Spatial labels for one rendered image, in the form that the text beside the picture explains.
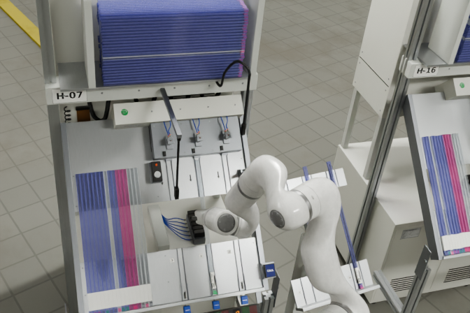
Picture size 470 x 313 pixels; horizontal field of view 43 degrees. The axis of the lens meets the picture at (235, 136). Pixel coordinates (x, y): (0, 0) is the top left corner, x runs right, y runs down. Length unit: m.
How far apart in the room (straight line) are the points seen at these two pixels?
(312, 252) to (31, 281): 1.98
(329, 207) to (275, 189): 0.16
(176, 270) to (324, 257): 0.74
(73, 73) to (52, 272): 1.44
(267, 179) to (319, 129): 2.90
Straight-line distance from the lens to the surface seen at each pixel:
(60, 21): 2.23
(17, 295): 3.31
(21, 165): 4.10
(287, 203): 1.59
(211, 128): 2.28
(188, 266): 2.27
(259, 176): 1.71
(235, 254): 2.31
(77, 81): 2.18
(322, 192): 1.66
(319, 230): 1.70
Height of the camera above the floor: 2.48
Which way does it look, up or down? 35 degrees down
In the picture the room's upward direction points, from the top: 6 degrees clockwise
